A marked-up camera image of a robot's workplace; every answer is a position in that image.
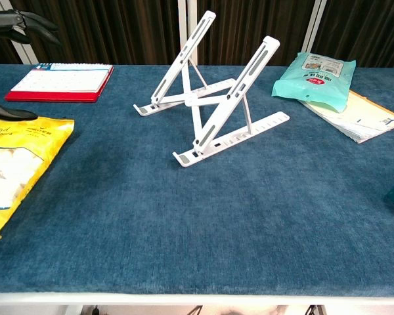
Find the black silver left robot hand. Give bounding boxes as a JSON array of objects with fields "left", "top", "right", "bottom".
[{"left": 0, "top": 9, "right": 62, "bottom": 121}]

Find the white folding laptop stand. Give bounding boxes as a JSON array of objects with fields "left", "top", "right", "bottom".
[{"left": 133, "top": 10, "right": 290, "bottom": 169}]

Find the red desk calendar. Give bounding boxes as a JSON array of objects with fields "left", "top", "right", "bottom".
[{"left": 5, "top": 62, "right": 115, "bottom": 103}]

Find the yellow marshmallow bag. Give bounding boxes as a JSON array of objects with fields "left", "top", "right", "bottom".
[{"left": 0, "top": 114, "right": 76, "bottom": 240}]

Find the blue fabric table mat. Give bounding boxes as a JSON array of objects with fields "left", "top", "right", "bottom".
[{"left": 0, "top": 64, "right": 394, "bottom": 296}]

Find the teal wet wipes pack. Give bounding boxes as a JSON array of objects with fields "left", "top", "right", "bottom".
[{"left": 271, "top": 51, "right": 357, "bottom": 114}]

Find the orange white booklet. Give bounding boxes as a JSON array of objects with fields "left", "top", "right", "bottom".
[{"left": 298, "top": 90, "right": 394, "bottom": 144}]

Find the white partition post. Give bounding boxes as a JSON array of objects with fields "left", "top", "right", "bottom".
[
  {"left": 178, "top": 0, "right": 198, "bottom": 66},
  {"left": 302, "top": 0, "right": 328, "bottom": 56},
  {"left": 0, "top": 0, "right": 39, "bottom": 65}
]

